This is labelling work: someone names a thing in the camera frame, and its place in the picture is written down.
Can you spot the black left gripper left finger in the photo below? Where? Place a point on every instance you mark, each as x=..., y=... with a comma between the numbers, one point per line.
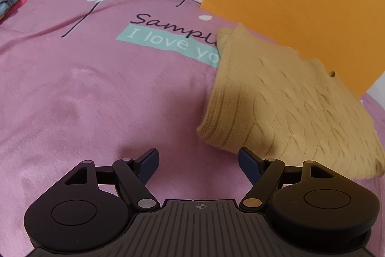
x=148, y=163

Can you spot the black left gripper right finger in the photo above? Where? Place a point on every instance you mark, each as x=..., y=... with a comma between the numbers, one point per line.
x=251, y=165

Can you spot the tan knitted cardigan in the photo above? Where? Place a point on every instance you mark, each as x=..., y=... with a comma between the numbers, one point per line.
x=268, y=99

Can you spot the pink printed bed sheet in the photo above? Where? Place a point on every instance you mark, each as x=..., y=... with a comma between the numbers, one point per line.
x=88, y=86

